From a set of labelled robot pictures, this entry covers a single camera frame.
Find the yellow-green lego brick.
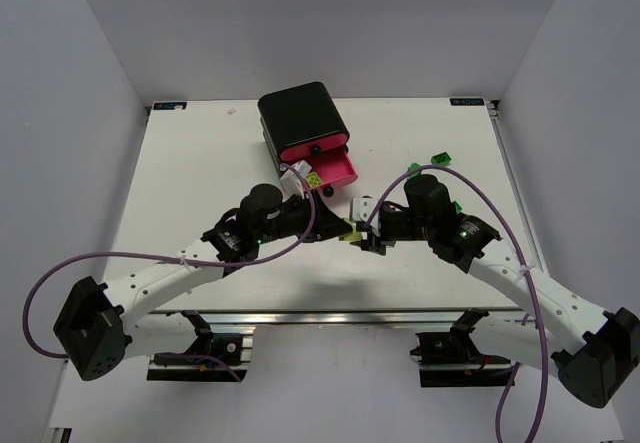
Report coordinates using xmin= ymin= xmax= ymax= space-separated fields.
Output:
xmin=339 ymin=223 xmax=362 ymax=243

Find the yellow-green lego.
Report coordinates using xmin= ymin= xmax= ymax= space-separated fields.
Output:
xmin=306 ymin=172 xmax=323 ymax=188

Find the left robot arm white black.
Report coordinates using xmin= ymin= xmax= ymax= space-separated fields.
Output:
xmin=53 ymin=184 xmax=351 ymax=381

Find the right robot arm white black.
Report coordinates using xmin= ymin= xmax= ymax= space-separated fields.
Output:
xmin=350 ymin=175 xmax=639 ymax=409

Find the green small lego piece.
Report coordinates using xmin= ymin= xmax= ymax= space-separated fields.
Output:
xmin=407 ymin=163 xmax=422 ymax=179

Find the green square lego brick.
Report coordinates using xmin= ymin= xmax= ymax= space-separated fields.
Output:
xmin=431 ymin=152 xmax=452 ymax=166

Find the pink top drawer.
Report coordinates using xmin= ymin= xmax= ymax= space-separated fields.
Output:
xmin=278 ymin=133 xmax=349 ymax=162

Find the black drawer cabinet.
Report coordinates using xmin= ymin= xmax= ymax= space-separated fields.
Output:
xmin=257 ymin=81 xmax=350 ymax=173

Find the right blue corner label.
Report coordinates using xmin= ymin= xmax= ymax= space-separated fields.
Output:
xmin=449 ymin=97 xmax=485 ymax=107

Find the blue corner label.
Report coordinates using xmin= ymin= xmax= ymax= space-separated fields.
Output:
xmin=449 ymin=97 xmax=485 ymax=107
xmin=152 ymin=101 xmax=187 ymax=111

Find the left blue corner label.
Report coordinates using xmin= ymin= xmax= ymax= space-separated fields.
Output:
xmin=152 ymin=101 xmax=187 ymax=111

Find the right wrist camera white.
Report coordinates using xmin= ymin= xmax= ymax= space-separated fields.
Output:
xmin=350 ymin=197 xmax=378 ymax=223

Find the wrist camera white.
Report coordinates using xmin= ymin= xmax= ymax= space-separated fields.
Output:
xmin=280 ymin=160 xmax=312 ymax=196
xmin=350 ymin=197 xmax=378 ymax=223

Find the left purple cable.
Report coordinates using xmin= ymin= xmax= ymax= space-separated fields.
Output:
xmin=24 ymin=162 xmax=317 ymax=383

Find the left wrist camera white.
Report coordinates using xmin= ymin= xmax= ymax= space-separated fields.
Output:
xmin=280 ymin=160 xmax=312 ymax=196

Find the aluminium front rail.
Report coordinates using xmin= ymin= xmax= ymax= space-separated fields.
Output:
xmin=149 ymin=307 xmax=531 ymax=328

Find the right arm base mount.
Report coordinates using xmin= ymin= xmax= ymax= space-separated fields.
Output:
xmin=409 ymin=308 xmax=514 ymax=388

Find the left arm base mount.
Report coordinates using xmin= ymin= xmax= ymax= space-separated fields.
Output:
xmin=146 ymin=310 xmax=253 ymax=383

